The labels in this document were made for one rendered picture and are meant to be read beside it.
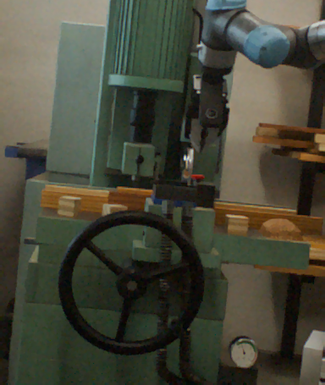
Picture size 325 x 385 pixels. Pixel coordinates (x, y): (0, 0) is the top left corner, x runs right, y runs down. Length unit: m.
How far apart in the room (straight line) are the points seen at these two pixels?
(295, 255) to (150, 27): 0.60
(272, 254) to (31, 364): 0.58
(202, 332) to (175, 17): 0.70
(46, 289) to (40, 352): 0.14
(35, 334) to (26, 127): 2.55
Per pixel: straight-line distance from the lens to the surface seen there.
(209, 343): 1.97
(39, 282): 1.93
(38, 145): 3.79
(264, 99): 4.36
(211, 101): 1.76
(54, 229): 1.91
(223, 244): 1.92
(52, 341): 1.96
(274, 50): 1.65
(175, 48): 2.00
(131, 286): 1.72
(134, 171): 2.01
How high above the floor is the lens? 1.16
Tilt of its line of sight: 4 degrees down
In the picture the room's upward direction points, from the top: 6 degrees clockwise
